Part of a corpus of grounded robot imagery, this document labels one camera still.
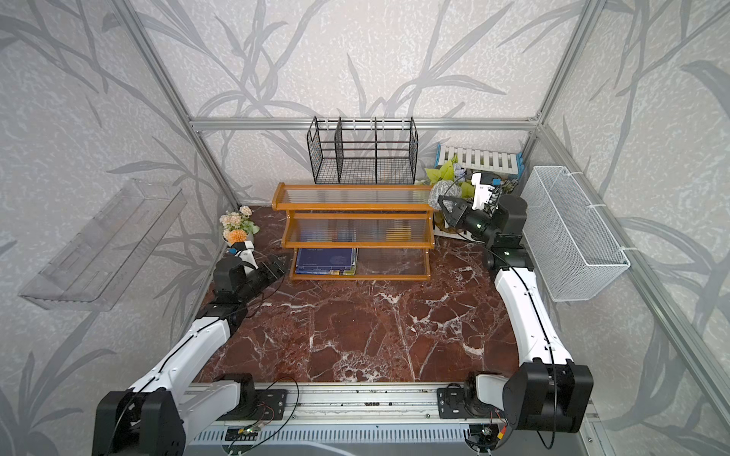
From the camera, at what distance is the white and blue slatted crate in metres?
0.98

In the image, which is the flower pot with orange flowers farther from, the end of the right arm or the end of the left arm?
the end of the right arm

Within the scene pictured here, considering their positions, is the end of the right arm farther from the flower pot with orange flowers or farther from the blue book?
the flower pot with orange flowers

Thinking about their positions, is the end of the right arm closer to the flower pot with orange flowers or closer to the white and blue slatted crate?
the white and blue slatted crate

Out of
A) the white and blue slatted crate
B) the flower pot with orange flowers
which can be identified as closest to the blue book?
the flower pot with orange flowers

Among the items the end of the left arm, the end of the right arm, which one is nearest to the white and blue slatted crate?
the end of the right arm

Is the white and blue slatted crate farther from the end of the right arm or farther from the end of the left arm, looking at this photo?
the end of the left arm

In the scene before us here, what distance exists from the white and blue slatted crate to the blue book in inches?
18.2

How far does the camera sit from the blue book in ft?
3.22

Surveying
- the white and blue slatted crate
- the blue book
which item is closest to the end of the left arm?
the blue book

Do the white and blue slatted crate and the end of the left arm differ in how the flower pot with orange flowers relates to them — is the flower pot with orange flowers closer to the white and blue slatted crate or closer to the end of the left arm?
the end of the left arm

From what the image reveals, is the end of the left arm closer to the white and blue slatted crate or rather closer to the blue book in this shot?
the blue book

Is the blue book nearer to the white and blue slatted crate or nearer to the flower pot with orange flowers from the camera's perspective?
the flower pot with orange flowers

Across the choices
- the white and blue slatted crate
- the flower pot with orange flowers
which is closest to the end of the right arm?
the white and blue slatted crate
